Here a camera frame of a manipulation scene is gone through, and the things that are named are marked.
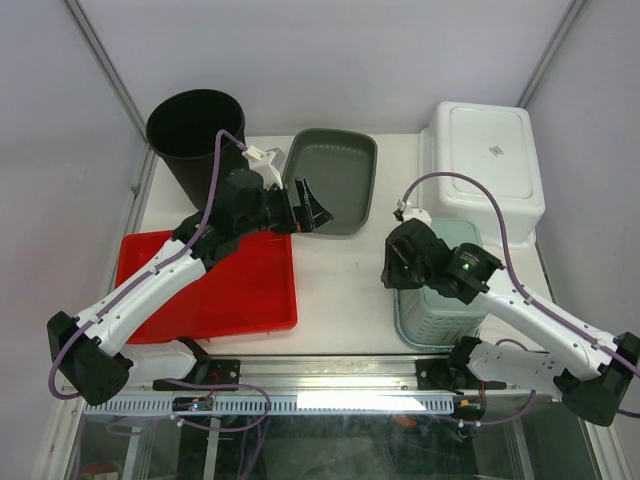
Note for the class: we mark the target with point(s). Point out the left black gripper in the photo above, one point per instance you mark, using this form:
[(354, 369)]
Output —
[(317, 216)]

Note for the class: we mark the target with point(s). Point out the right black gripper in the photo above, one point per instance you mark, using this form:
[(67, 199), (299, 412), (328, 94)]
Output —
[(390, 274)]

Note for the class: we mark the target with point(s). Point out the dark grey plastic tray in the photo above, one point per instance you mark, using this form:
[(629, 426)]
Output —
[(340, 168)]

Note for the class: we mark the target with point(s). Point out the teal perforated plastic basket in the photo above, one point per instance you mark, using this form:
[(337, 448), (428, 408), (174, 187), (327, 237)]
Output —
[(426, 321)]

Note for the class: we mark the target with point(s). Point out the large white plastic tub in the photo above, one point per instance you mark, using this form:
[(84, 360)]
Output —
[(495, 146)]

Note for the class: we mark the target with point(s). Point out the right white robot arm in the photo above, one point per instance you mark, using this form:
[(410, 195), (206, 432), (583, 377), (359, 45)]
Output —
[(588, 369)]

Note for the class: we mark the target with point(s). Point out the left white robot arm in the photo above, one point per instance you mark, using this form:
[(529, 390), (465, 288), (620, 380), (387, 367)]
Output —
[(87, 348)]

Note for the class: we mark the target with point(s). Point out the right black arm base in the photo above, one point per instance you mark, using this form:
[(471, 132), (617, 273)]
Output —
[(432, 374)]

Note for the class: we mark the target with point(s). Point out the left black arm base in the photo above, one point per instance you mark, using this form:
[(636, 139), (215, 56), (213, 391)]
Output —
[(209, 371)]

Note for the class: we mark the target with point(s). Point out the red plastic tray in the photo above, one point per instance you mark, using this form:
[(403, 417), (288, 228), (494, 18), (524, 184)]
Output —
[(251, 291)]

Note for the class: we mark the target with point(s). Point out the black round plastic bin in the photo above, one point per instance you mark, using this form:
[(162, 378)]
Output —
[(182, 130)]

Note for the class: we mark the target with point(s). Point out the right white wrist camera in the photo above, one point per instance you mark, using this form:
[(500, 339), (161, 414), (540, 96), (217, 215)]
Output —
[(405, 211)]

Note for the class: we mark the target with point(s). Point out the aluminium mounting rail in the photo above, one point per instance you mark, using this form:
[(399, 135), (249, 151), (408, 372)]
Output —
[(289, 374)]

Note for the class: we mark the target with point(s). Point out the white slotted cable duct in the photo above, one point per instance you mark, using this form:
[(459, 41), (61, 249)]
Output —
[(306, 403)]

